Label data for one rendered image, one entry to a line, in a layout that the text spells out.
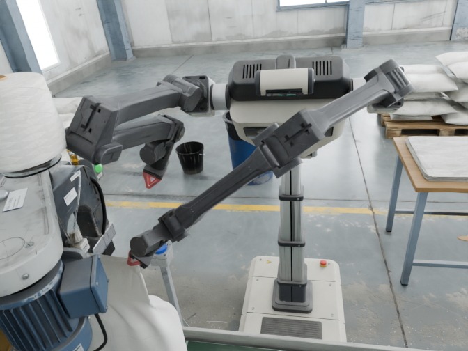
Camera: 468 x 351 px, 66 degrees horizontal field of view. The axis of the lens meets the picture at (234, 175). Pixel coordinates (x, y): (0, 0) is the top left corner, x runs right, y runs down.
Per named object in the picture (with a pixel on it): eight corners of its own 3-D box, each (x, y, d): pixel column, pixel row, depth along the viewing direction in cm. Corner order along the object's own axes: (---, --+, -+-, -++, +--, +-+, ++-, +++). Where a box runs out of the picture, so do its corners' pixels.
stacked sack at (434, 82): (449, 82, 393) (451, 70, 387) (457, 95, 359) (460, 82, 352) (384, 82, 413) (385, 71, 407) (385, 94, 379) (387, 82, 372)
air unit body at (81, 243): (99, 264, 113) (84, 225, 105) (92, 275, 109) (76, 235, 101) (86, 263, 114) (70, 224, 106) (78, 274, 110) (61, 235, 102)
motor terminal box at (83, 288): (112, 287, 87) (99, 251, 81) (111, 321, 78) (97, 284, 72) (77, 296, 85) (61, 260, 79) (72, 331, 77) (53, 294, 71)
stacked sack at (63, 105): (102, 105, 440) (98, 93, 432) (83, 118, 403) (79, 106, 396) (53, 106, 453) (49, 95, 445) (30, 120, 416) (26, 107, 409)
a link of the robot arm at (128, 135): (105, 146, 74) (63, 123, 76) (97, 170, 76) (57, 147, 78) (191, 124, 114) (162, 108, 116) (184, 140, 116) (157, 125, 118)
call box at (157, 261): (174, 253, 156) (172, 243, 153) (168, 267, 149) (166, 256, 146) (157, 253, 157) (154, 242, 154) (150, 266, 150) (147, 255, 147)
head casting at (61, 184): (111, 223, 130) (87, 150, 115) (74, 274, 110) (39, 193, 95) (39, 221, 136) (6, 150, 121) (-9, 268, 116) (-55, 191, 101)
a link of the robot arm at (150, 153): (186, 125, 113) (164, 113, 114) (167, 136, 103) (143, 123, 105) (177, 157, 119) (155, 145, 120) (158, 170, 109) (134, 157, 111)
